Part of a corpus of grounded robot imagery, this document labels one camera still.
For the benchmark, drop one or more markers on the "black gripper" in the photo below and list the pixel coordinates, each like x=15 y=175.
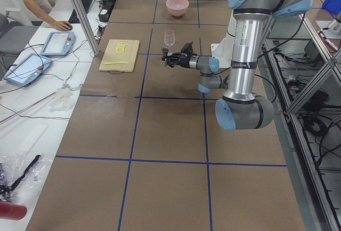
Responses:
x=183 y=62

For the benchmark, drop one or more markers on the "steel double jigger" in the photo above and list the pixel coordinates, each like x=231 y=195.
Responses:
x=165 y=52

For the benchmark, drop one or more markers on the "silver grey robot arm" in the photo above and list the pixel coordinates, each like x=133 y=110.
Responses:
x=239 y=108

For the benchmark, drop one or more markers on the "clear wine glass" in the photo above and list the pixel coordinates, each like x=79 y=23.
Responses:
x=169 y=38

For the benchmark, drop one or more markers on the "pile of ice cubes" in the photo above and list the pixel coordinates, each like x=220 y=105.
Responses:
x=176 y=5

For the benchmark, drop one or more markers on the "person's hand on mouse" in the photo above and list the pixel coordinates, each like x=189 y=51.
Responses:
x=62 y=25

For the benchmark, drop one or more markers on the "bamboo cutting board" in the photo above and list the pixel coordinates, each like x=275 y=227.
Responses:
x=130 y=54

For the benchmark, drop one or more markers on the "pink plastic bowl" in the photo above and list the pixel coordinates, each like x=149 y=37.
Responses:
x=178 y=13

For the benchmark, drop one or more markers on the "yellow plastic knife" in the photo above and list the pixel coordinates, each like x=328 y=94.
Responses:
x=116 y=62

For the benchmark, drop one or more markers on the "teach pendant far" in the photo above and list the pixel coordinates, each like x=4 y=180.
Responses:
x=58 y=44

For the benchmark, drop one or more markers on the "teach pendant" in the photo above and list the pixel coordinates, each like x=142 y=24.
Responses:
x=28 y=70
x=58 y=44

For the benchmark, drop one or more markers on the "white crumpled cloth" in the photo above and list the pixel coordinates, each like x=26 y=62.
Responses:
x=62 y=100

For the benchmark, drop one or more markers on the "teach pendant near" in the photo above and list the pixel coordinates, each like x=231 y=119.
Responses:
x=28 y=70

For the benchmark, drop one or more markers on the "blue plastic bin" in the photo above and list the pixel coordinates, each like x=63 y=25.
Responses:
x=332 y=6

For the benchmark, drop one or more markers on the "red cylinder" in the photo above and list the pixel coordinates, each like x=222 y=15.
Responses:
x=12 y=211

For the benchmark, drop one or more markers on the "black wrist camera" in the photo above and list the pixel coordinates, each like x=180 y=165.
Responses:
x=187 y=49

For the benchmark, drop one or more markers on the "aluminium frame post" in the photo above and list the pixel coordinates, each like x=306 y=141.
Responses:
x=82 y=16

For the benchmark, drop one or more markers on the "black strap tool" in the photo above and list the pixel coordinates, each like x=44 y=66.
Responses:
x=6 y=188

